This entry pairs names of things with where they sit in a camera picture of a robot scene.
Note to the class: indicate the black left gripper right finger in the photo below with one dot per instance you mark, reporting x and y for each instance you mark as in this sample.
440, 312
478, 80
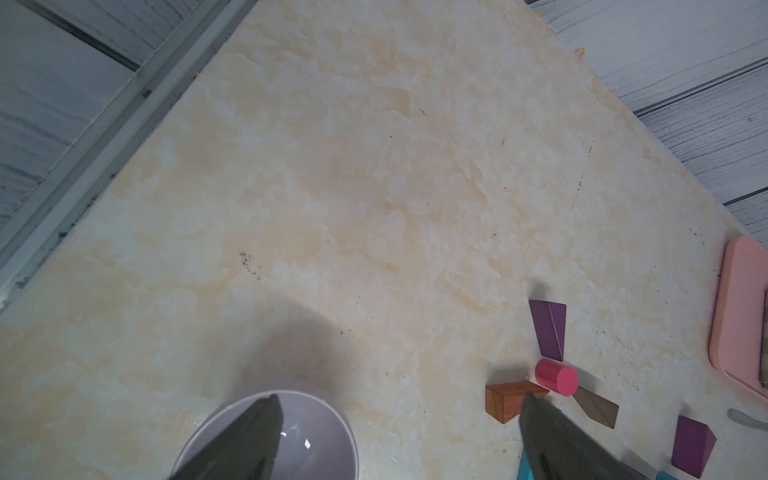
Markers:
557, 448

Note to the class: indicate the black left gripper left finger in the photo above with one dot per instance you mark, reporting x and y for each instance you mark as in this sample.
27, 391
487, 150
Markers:
245, 449

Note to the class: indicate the dark brown rectangular block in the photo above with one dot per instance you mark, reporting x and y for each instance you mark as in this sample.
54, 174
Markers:
597, 408

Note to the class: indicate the pink cylinder block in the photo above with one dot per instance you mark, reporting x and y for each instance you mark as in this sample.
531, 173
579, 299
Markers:
557, 377

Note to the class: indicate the reddish brown wooden wedge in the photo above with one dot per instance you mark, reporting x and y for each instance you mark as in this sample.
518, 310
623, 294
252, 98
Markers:
503, 402

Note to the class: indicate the purple triangular block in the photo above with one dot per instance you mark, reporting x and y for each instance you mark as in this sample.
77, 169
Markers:
549, 319
638, 470

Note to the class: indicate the purple rectangular block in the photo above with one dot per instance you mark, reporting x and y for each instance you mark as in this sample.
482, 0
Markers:
693, 444

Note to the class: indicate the teal rectangular block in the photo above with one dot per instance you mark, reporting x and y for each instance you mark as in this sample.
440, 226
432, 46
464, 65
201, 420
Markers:
524, 470

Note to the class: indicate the teal cylinder block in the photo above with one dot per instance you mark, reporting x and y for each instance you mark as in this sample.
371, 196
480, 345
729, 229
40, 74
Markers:
664, 476

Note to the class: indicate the lilac ceramic bowl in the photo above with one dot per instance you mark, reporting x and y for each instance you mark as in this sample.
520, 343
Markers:
315, 440

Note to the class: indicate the pink plastic tray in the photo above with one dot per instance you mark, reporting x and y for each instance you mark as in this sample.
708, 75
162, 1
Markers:
736, 338

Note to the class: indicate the aluminium front rail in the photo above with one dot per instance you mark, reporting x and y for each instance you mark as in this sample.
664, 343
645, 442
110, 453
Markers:
83, 85

